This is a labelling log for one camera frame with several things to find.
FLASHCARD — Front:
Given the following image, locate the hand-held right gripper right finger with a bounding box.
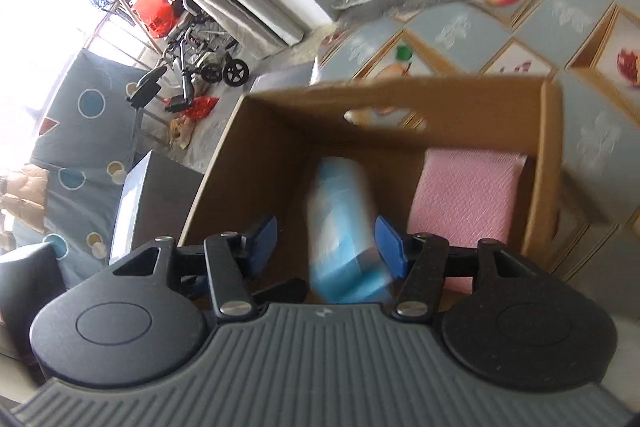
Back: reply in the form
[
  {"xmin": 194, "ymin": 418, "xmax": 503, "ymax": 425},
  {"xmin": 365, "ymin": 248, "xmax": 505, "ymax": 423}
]
[{"xmin": 375, "ymin": 214, "xmax": 526, "ymax": 322}]

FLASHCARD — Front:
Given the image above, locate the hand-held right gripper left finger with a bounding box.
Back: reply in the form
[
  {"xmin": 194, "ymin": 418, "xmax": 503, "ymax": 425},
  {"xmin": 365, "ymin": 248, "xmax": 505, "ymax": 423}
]
[{"xmin": 112, "ymin": 214, "xmax": 308, "ymax": 321}]

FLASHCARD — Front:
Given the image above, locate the light blue plaster box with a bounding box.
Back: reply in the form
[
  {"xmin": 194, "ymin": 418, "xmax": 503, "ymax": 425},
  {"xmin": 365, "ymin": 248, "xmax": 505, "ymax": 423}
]
[{"xmin": 306, "ymin": 157, "xmax": 394, "ymax": 306}]

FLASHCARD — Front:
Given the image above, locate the brown cardboard box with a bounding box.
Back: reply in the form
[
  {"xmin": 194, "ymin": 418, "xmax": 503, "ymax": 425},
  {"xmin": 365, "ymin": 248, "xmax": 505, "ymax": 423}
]
[{"xmin": 177, "ymin": 74, "xmax": 567, "ymax": 308}]

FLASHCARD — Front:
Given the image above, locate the pink textured towel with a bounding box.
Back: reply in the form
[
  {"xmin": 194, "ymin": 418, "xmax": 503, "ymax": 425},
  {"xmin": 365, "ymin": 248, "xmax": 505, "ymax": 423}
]
[{"xmin": 406, "ymin": 148, "xmax": 529, "ymax": 294}]

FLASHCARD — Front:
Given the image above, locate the plain grey cube box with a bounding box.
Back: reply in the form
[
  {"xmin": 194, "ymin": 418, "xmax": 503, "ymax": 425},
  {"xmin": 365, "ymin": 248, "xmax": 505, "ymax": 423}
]
[{"xmin": 107, "ymin": 150, "xmax": 206, "ymax": 266}]

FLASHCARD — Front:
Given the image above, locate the brown paper bag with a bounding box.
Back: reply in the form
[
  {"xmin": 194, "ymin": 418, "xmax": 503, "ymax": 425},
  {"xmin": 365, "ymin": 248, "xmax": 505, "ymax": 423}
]
[{"xmin": 169, "ymin": 114, "xmax": 202, "ymax": 151}]

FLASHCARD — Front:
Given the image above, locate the crumpled red bag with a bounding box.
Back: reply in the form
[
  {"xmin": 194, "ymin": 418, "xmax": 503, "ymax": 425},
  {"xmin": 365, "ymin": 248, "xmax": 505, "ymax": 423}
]
[{"xmin": 172, "ymin": 96, "xmax": 220, "ymax": 122}]

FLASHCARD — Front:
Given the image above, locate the black padded armrest stand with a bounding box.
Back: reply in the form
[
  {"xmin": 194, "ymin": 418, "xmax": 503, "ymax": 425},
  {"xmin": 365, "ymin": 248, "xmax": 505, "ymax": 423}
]
[{"xmin": 124, "ymin": 67, "xmax": 169, "ymax": 158}]

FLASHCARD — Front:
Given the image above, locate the folding wheelchair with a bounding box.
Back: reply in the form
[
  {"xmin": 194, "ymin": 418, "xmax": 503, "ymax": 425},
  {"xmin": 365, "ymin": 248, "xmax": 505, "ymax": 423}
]
[{"xmin": 150, "ymin": 0, "xmax": 251, "ymax": 114}]

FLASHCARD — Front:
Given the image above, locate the blue circle print quilt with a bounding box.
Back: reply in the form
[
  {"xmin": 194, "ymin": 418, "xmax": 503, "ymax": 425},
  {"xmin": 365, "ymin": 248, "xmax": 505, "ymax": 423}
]
[{"xmin": 30, "ymin": 49, "xmax": 147, "ymax": 273}]

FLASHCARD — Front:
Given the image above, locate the dark grey cushion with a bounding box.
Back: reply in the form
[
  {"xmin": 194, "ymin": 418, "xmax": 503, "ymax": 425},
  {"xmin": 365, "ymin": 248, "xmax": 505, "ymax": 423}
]
[{"xmin": 0, "ymin": 242, "xmax": 69, "ymax": 360}]

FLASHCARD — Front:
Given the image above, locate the tan padded jacket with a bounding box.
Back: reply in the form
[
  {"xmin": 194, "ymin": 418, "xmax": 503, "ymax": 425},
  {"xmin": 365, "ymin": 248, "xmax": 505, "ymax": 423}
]
[{"xmin": 0, "ymin": 164, "xmax": 51, "ymax": 239}]

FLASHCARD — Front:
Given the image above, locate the red plastic bag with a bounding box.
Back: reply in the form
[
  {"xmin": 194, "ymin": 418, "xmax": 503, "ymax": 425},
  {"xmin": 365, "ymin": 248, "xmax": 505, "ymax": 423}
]
[{"xmin": 131, "ymin": 0, "xmax": 174, "ymax": 38}]

